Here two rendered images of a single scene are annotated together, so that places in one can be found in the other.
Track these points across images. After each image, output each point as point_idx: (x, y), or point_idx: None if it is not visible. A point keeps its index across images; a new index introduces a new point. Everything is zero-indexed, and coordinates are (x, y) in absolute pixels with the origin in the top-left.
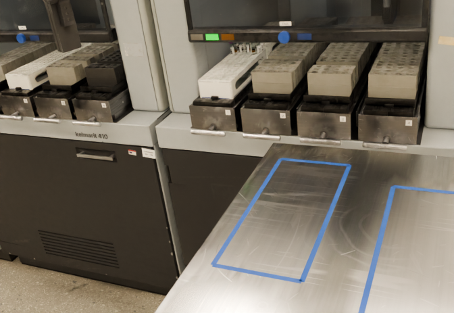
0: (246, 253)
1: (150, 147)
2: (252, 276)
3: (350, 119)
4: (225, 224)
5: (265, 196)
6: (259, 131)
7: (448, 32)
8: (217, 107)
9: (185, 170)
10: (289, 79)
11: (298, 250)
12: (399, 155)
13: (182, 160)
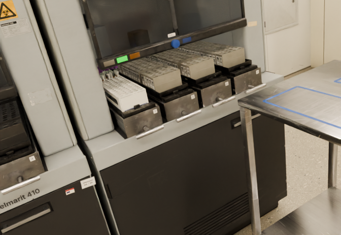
0: None
1: (89, 176)
2: None
3: (230, 82)
4: (333, 131)
5: (307, 112)
6: (179, 115)
7: (251, 19)
8: (146, 110)
9: (124, 179)
10: (178, 74)
11: None
12: (301, 74)
13: (121, 171)
